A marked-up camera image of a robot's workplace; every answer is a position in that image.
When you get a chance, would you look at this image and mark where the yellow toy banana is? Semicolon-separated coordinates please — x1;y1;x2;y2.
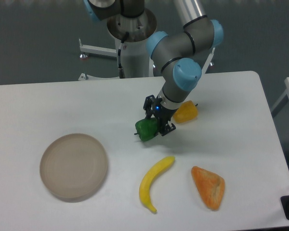
139;156;175;214

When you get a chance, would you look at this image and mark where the yellow toy pepper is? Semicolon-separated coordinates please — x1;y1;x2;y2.
173;101;198;123

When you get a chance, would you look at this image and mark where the orange toy bread slice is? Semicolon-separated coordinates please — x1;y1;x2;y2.
191;166;225;211

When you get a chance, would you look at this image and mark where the beige round plate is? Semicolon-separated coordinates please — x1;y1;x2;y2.
39;133;108;203

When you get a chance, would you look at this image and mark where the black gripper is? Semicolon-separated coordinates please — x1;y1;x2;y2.
144;95;177;136

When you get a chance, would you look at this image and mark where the green toy pepper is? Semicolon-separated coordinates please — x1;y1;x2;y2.
135;118;158;142

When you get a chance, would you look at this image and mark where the black cable on pedestal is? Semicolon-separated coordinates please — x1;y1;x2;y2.
117;31;130;79

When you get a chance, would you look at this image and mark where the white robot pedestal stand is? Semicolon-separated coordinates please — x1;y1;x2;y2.
79;0;223;78

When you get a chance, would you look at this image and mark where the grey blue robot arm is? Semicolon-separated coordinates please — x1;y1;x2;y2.
84;0;224;141

